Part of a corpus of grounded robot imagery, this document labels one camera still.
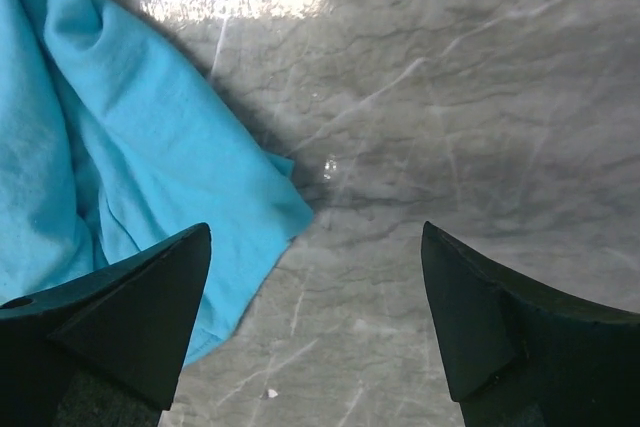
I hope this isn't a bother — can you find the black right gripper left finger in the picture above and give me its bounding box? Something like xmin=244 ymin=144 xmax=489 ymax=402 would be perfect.
xmin=1 ymin=223 xmax=211 ymax=426

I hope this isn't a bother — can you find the turquoise t shirt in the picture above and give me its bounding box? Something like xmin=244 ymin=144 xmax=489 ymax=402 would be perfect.
xmin=1 ymin=0 xmax=313 ymax=362

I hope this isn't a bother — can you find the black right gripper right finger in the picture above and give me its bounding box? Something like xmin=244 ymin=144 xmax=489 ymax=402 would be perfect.
xmin=421 ymin=223 xmax=639 ymax=426

